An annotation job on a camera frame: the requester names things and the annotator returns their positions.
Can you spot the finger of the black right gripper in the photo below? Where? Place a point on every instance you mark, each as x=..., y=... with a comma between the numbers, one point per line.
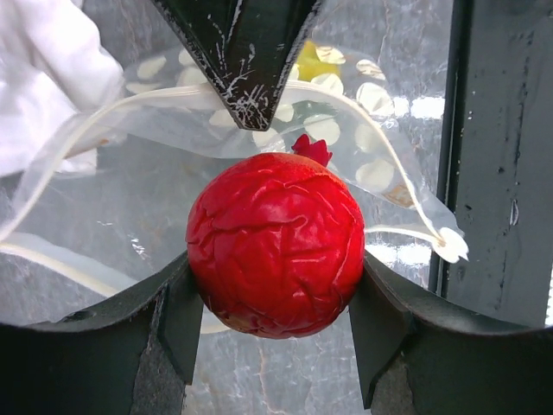
x=245, y=48

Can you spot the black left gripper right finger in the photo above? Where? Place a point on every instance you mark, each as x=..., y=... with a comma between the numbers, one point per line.
x=452, y=360

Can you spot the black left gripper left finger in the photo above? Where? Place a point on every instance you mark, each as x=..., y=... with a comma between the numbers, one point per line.
x=133, y=353

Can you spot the yellow bell pepper toy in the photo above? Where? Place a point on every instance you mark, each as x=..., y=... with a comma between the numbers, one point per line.
x=309, y=65

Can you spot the clear spotted zip top bag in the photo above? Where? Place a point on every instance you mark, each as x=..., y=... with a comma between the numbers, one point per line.
x=105, y=202

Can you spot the red pomegranate toy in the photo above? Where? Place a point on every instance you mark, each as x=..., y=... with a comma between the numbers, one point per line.
x=276, y=243

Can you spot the white garment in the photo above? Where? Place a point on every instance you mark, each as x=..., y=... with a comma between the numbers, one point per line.
x=53, y=66

